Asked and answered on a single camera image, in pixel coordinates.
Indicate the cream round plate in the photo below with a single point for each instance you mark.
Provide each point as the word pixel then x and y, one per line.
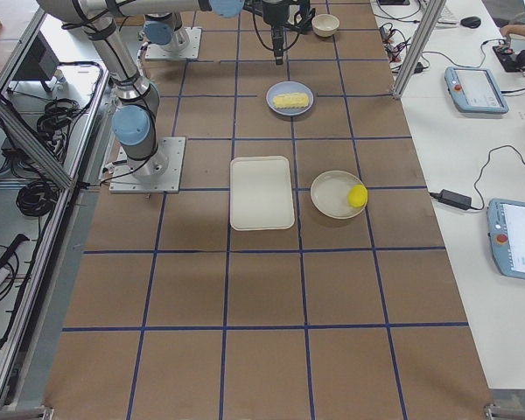
pixel 329 192

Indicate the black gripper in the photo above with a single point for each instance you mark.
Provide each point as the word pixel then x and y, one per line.
pixel 272 11

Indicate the blue teach pendant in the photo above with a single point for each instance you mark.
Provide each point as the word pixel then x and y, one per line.
pixel 474 91
pixel 506 232

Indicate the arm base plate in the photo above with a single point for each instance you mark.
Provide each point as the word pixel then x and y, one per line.
pixel 160 174
pixel 184 45

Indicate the aluminium frame post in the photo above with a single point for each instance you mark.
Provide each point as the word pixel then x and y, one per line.
pixel 417 45

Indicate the white rectangular tray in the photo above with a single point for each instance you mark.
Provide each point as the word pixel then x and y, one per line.
pixel 261 194

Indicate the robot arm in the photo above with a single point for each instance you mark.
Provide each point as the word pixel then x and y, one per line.
pixel 287 21
pixel 134 122

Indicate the cream bowl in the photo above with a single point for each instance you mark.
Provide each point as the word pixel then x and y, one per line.
pixel 325 25

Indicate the black power adapter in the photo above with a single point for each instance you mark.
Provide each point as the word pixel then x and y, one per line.
pixel 454 199

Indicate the yellow lemon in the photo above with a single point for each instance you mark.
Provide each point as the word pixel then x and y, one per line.
pixel 358 196

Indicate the blue plate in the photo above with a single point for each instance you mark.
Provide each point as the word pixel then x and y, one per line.
pixel 286 87

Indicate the person hand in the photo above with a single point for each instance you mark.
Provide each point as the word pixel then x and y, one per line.
pixel 512 30

